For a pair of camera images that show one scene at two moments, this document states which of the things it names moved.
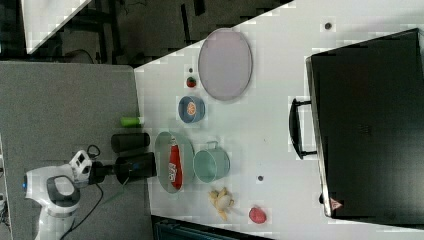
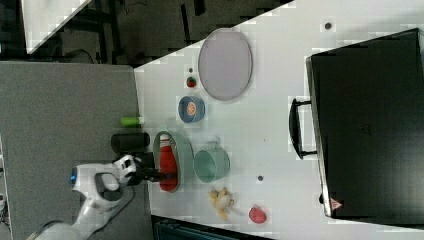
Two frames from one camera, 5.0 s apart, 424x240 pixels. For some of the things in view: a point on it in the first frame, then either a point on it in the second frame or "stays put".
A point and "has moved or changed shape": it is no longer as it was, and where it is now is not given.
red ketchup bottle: (175, 173) has moved or changed shape
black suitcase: (365, 123) stays put
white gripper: (81, 166) -> (124, 166)
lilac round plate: (225, 63) stays put
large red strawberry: (257, 216) stays put
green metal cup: (211, 164) stays put
